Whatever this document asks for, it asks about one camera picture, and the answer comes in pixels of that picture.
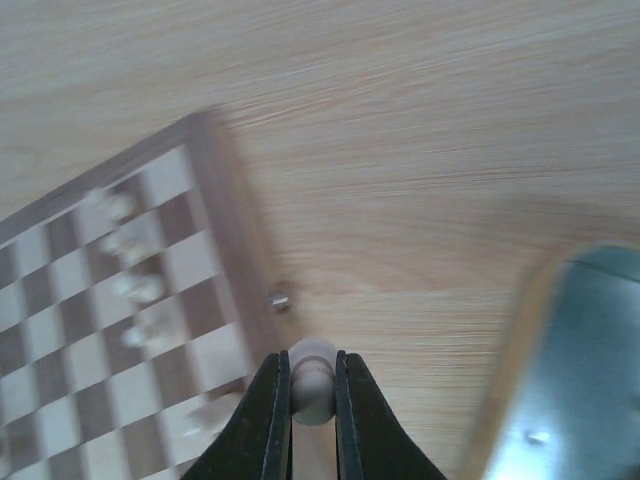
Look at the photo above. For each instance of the white pawn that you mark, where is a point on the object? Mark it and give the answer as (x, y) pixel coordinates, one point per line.
(312, 361)

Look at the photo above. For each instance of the metal board clasp knob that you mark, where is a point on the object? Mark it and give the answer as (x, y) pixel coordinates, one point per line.
(279, 297)

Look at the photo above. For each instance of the gold metal tin tray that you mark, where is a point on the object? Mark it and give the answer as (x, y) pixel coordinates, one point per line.
(563, 402)

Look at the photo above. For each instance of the white pieces on board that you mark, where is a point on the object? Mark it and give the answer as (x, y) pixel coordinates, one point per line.
(169, 277)

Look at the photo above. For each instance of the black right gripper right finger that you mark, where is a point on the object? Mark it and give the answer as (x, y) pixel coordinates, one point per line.
(370, 442)

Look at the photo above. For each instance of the wooden chess board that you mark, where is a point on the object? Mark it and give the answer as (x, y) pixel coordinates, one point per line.
(74, 403)

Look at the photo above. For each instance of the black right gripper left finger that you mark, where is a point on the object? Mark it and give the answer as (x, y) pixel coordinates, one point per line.
(256, 442)

